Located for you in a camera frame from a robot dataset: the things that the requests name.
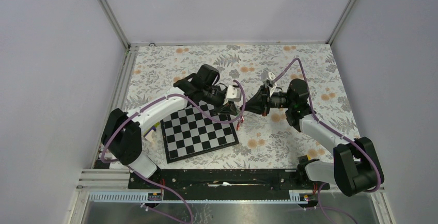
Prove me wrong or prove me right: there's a floral patterned table mat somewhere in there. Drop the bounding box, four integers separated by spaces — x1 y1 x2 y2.
123 44 361 169

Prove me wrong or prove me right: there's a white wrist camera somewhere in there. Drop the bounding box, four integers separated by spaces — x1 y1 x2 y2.
225 85 242 102
261 71 277 89

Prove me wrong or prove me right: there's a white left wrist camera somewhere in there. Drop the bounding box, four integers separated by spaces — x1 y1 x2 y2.
225 85 242 102

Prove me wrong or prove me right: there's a grey slotted cable duct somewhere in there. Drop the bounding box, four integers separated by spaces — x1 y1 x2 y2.
88 190 308 204

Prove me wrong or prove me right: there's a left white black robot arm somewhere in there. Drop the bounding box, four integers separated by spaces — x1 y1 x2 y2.
100 64 246 188

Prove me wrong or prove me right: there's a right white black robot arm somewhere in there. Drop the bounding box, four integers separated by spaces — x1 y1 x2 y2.
244 79 384 196

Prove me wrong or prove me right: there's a purple cable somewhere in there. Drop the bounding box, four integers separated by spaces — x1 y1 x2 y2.
100 79 247 224
272 57 382 224

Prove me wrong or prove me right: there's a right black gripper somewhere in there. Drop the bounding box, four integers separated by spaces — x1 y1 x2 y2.
240 84 294 117

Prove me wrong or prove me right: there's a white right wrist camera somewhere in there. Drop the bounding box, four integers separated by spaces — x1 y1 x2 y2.
261 71 277 89

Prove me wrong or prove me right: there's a black white chessboard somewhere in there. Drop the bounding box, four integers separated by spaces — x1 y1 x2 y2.
160 104 239 163

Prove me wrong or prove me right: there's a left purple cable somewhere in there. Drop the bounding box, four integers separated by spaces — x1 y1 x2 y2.
100 79 247 224

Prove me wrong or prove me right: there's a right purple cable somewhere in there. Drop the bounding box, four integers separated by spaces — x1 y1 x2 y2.
272 57 382 224

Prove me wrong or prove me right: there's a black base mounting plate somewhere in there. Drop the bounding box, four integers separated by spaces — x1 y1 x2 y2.
128 169 322 199

